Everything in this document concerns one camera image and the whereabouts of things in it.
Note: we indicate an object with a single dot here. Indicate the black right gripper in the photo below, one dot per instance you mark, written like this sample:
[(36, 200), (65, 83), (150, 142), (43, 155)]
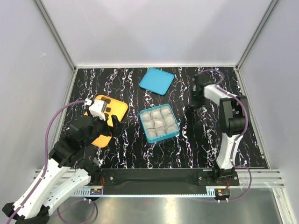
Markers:
[(196, 104)]

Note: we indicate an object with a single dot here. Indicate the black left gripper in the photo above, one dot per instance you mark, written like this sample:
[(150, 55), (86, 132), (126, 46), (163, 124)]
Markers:
[(117, 127)]

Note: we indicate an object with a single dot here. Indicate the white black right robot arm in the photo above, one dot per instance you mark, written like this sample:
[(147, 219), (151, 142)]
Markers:
[(234, 121)]

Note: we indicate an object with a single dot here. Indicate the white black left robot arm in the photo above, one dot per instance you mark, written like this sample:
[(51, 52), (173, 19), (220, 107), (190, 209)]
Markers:
[(64, 172)]

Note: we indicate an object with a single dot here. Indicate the orange plastic tray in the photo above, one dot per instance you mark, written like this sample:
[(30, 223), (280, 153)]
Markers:
[(119, 109)]

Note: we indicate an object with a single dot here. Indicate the white paper cup liner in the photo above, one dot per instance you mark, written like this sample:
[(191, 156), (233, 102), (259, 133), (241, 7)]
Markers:
[(151, 133), (159, 123), (156, 114)]

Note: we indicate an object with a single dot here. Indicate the teal tin lid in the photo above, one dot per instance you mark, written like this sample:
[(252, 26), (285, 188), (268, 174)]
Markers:
[(156, 81)]

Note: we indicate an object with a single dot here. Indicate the teal tin box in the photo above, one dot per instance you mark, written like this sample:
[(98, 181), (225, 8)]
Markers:
[(171, 129)]

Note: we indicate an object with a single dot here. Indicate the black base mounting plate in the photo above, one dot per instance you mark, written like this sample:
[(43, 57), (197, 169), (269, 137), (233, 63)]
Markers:
[(163, 182)]

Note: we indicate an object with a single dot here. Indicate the left connector module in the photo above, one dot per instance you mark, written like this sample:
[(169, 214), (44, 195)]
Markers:
[(95, 191)]

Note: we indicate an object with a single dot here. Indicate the orange connector module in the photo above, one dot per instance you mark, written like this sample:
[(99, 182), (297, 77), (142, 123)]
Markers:
[(222, 195)]

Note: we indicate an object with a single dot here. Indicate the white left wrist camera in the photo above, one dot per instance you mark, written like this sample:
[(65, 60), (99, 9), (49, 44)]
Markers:
[(97, 108)]

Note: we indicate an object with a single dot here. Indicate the aluminium frame rail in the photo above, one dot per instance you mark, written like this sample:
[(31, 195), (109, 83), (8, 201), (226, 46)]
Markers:
[(50, 25)]

